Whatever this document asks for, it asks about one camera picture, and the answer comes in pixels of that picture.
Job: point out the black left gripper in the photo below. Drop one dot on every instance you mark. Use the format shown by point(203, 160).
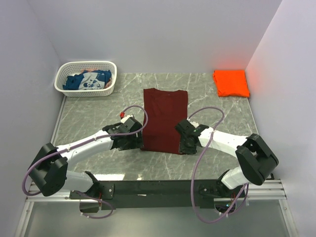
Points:
point(138, 143)

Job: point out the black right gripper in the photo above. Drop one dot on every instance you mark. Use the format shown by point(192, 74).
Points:
point(184, 148)

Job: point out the dark red t shirt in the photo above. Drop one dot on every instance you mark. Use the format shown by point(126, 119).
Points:
point(165, 110)

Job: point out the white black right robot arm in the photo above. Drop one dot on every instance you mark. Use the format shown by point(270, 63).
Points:
point(256, 160)

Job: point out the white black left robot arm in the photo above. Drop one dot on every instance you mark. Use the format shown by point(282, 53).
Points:
point(50, 169)

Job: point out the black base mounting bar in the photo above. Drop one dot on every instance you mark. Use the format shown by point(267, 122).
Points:
point(165, 193)

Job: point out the pink garment in basket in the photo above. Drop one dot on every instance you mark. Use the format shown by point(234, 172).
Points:
point(109, 78)

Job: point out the folded orange t shirt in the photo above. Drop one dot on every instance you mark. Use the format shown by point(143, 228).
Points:
point(231, 83)

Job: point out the blue printed t shirt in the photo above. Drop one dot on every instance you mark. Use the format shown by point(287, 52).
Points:
point(87, 80)

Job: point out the white perforated laundry basket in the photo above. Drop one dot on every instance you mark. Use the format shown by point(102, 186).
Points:
point(73, 68)

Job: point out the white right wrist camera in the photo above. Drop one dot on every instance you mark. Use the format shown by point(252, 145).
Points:
point(193, 122)

